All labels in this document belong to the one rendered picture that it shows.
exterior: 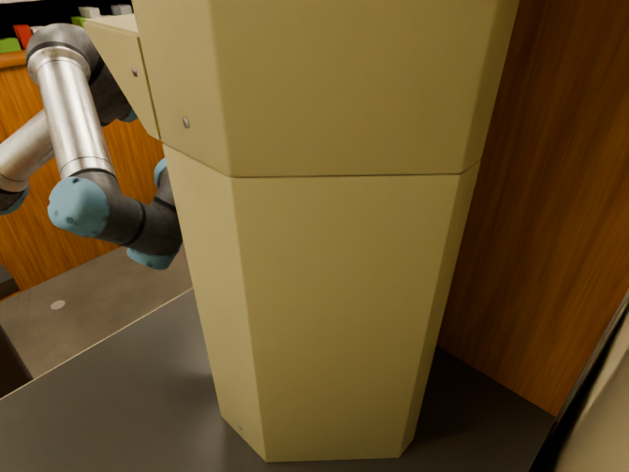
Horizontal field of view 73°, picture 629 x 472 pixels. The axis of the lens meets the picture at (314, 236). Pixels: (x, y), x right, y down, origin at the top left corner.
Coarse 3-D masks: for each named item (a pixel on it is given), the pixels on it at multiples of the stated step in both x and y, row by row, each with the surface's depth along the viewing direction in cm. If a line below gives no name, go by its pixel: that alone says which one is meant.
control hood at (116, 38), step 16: (112, 16) 45; (128, 16) 45; (96, 32) 42; (112, 32) 40; (128, 32) 38; (96, 48) 43; (112, 48) 41; (128, 48) 39; (112, 64) 42; (128, 64) 40; (144, 64) 38; (128, 80) 41; (144, 80) 39; (128, 96) 43; (144, 96) 41; (144, 112) 42
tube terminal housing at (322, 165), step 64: (192, 0) 30; (256, 0) 29; (320, 0) 29; (384, 0) 29; (448, 0) 29; (512, 0) 31; (192, 64) 33; (256, 64) 31; (320, 64) 31; (384, 64) 31; (448, 64) 32; (192, 128) 37; (256, 128) 34; (320, 128) 34; (384, 128) 34; (448, 128) 34; (192, 192) 42; (256, 192) 37; (320, 192) 37; (384, 192) 38; (448, 192) 38; (192, 256) 49; (256, 256) 41; (320, 256) 41; (384, 256) 42; (448, 256) 43; (256, 320) 46; (320, 320) 46; (384, 320) 47; (256, 384) 52; (320, 384) 53; (384, 384) 53; (256, 448) 63; (320, 448) 61; (384, 448) 62
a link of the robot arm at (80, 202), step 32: (64, 32) 74; (32, 64) 71; (64, 64) 71; (64, 96) 67; (64, 128) 64; (96, 128) 67; (64, 160) 62; (96, 160) 63; (64, 192) 57; (96, 192) 58; (64, 224) 56; (96, 224) 58; (128, 224) 62
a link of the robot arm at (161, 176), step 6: (162, 162) 73; (156, 168) 73; (162, 168) 72; (156, 174) 73; (162, 174) 72; (156, 180) 73; (162, 180) 72; (168, 180) 70; (156, 186) 75; (162, 186) 71; (168, 186) 70; (156, 192) 72; (162, 192) 70; (168, 192) 70; (162, 198) 70; (168, 198) 70; (174, 204) 70
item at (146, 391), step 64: (192, 320) 87; (64, 384) 74; (128, 384) 74; (192, 384) 74; (448, 384) 74; (0, 448) 65; (64, 448) 65; (128, 448) 65; (192, 448) 65; (448, 448) 65; (512, 448) 65
